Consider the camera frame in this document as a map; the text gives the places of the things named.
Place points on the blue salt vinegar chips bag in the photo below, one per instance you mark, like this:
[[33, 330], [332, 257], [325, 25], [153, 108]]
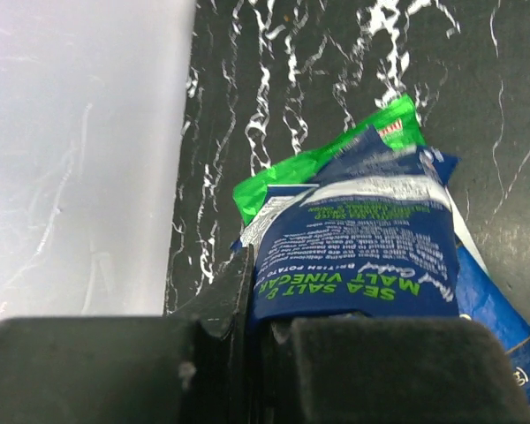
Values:
[[490, 309]]

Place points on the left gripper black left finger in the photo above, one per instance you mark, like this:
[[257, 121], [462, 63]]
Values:
[[187, 367]]

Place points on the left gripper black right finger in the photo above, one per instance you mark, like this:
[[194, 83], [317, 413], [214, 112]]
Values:
[[391, 370]]

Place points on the green cassava chips bag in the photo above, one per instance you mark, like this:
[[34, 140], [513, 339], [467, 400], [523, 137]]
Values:
[[397, 124]]

